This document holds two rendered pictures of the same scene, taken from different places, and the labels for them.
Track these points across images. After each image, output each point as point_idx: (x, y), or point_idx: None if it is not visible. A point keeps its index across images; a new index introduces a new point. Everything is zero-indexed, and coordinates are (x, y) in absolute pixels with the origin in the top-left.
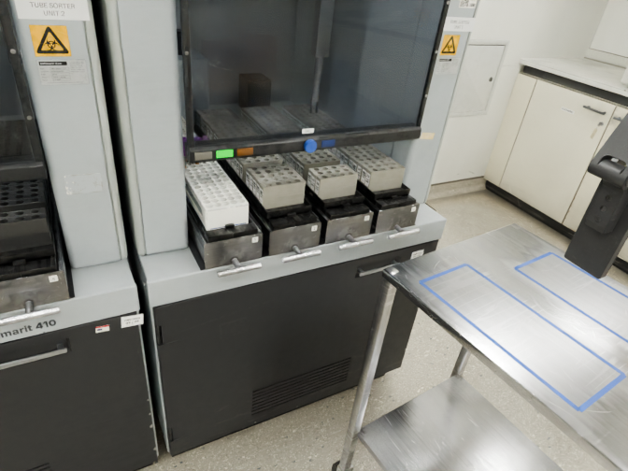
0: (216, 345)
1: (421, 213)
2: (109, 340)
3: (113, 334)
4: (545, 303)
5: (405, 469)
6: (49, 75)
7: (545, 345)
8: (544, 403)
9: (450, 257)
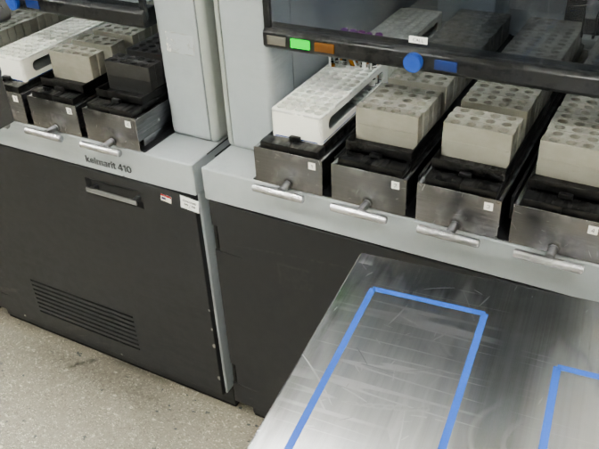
0: (275, 289)
1: None
2: (172, 216)
3: (175, 209)
4: (497, 425)
5: None
6: None
7: (373, 446)
8: None
9: (480, 294)
